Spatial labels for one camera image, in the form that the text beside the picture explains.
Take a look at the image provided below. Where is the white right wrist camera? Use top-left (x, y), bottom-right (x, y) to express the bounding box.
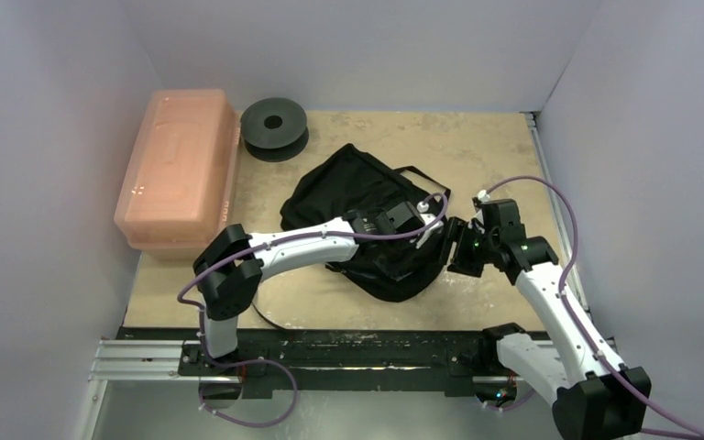
top-left (472, 190), bottom-right (491, 211)

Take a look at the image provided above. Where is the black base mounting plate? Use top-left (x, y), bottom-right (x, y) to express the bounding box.
top-left (179, 327), bottom-right (538, 399)

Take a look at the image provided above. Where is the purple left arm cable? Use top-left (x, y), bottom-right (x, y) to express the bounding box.
top-left (177, 192), bottom-right (450, 366)

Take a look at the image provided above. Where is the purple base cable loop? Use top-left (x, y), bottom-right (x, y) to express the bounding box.
top-left (197, 355), bottom-right (303, 429)

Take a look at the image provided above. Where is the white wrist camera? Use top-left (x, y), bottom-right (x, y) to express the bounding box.
top-left (472, 190), bottom-right (491, 211)
top-left (412, 201), bottom-right (446, 249)

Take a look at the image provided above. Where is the black filament spool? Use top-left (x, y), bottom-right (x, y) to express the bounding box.
top-left (240, 97), bottom-right (310, 162)

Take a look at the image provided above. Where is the black student backpack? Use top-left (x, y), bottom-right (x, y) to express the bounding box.
top-left (280, 144), bottom-right (451, 303)

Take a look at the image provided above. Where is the translucent pink storage box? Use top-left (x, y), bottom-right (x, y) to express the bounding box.
top-left (114, 89), bottom-right (239, 260)

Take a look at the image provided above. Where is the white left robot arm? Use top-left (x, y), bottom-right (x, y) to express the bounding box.
top-left (192, 202), bottom-right (443, 375)

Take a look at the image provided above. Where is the aluminium frame rail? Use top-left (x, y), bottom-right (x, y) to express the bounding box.
top-left (87, 112), bottom-right (642, 440)

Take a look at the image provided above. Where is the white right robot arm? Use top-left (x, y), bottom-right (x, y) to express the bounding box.
top-left (447, 192), bottom-right (652, 439)

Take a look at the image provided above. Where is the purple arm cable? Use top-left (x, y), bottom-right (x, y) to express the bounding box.
top-left (484, 176), bottom-right (704, 440)
top-left (177, 192), bottom-right (450, 366)

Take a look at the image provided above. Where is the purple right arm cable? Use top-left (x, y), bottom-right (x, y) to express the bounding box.
top-left (484, 176), bottom-right (704, 440)

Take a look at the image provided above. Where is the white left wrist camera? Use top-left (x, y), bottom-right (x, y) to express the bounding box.
top-left (412, 201), bottom-right (446, 249)

